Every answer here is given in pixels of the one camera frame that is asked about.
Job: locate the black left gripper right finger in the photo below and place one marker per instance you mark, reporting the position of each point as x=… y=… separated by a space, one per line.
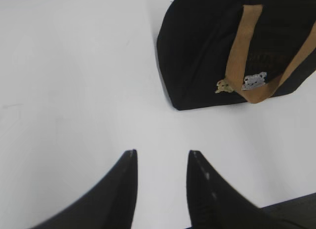
x=215 y=204

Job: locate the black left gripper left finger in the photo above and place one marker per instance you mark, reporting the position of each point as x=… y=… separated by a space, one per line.
x=110 y=204

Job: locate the black canvas tote bag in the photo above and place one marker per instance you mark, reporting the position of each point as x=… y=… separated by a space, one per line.
x=222 y=52

